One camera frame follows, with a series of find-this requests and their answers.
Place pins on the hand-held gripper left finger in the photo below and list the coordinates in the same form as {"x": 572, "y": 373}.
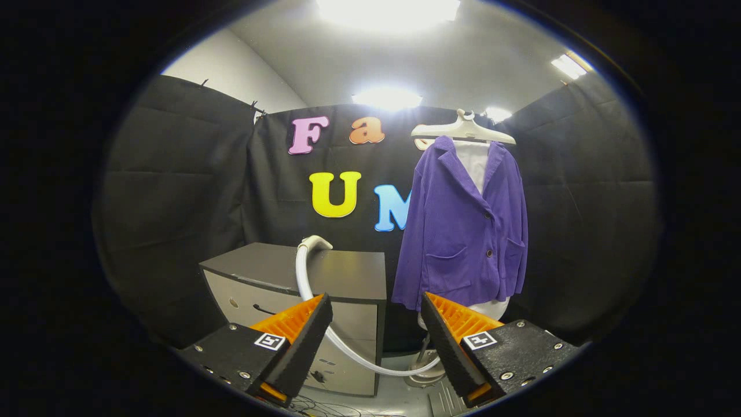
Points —
{"x": 304, "y": 347}

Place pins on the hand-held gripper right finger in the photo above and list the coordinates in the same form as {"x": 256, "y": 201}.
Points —
{"x": 446, "y": 347}

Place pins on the white garment steamer head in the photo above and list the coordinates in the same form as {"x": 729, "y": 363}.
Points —
{"x": 315, "y": 241}

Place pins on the white steamer base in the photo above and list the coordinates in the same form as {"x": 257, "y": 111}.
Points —
{"x": 422, "y": 377}

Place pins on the white plastic clothes hanger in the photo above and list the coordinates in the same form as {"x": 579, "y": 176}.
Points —
{"x": 463, "y": 130}

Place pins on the grey drawer cabinet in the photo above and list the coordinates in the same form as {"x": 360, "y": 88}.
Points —
{"x": 347, "y": 278}

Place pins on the white padded ironing board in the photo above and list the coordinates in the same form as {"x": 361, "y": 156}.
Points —
{"x": 474, "y": 165}

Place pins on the black backdrop cloth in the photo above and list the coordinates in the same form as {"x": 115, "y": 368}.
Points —
{"x": 185, "y": 191}

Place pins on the large ceiling light panel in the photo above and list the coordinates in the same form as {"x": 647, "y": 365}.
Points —
{"x": 388, "y": 11}

